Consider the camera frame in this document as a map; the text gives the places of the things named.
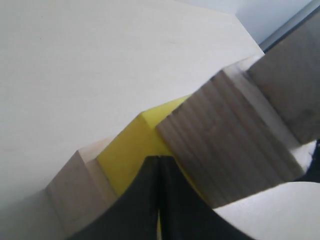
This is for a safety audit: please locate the small natural wooden cube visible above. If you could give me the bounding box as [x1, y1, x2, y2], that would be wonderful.
[247, 13, 320, 144]

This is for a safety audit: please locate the large natural wooden cube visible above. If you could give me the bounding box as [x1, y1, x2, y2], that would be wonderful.
[46, 137, 118, 237]

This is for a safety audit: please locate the medium natural wooden cube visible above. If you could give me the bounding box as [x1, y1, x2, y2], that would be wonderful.
[156, 57, 305, 209]

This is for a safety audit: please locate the yellow painted wooden cube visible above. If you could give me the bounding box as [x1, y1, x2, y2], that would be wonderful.
[96, 94, 208, 240]

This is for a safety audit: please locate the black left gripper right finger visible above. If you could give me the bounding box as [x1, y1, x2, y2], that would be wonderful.
[158, 156, 252, 240]

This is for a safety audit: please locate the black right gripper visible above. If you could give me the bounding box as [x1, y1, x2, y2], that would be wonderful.
[294, 139, 320, 182]

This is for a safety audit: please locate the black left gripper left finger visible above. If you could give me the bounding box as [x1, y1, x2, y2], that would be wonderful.
[69, 156, 160, 240]

